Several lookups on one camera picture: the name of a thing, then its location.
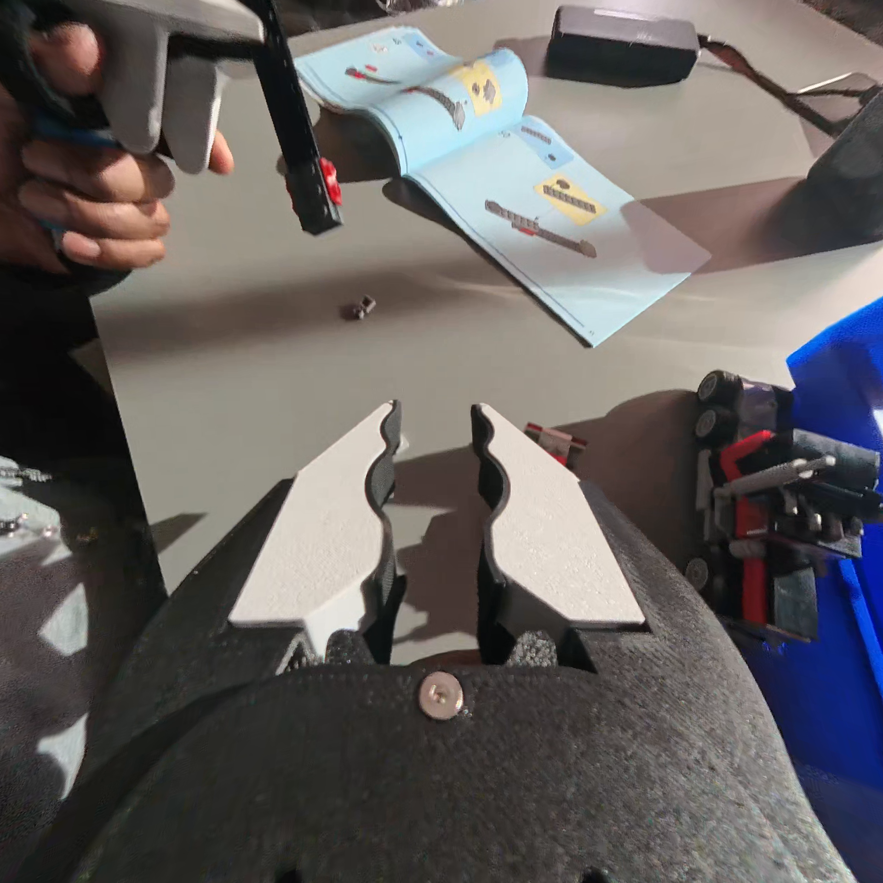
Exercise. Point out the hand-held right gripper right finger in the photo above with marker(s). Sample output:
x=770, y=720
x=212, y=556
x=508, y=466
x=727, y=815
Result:
x=559, y=552

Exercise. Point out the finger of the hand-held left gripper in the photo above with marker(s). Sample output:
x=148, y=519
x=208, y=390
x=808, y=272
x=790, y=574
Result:
x=172, y=17

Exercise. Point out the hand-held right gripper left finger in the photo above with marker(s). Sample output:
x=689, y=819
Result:
x=310, y=545

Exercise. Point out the long black brick beam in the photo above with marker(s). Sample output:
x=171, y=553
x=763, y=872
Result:
x=296, y=138

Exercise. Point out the blue plastic bin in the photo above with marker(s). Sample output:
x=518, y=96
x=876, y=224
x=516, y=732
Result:
x=841, y=359

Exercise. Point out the grey desk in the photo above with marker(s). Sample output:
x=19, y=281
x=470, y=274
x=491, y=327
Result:
x=241, y=359

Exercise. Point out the person's left hand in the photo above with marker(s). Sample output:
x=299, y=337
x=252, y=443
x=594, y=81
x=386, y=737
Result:
x=90, y=207

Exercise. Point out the red brick sub-assembly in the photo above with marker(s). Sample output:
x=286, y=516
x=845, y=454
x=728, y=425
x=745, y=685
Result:
x=555, y=441

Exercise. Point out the red black toy brick truck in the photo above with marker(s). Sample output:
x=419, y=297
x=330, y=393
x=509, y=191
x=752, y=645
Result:
x=752, y=497

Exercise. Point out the small grey clip brick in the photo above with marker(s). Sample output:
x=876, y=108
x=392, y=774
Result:
x=359, y=308

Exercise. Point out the person's grey sweatshirt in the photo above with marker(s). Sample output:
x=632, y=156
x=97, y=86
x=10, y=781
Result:
x=27, y=593

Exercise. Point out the light blue instruction booklet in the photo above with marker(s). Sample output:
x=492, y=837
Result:
x=483, y=172

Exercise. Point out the black power adapter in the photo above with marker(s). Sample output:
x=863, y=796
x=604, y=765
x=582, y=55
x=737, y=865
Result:
x=621, y=41

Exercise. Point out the dark box-shaped device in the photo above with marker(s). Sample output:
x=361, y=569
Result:
x=841, y=179

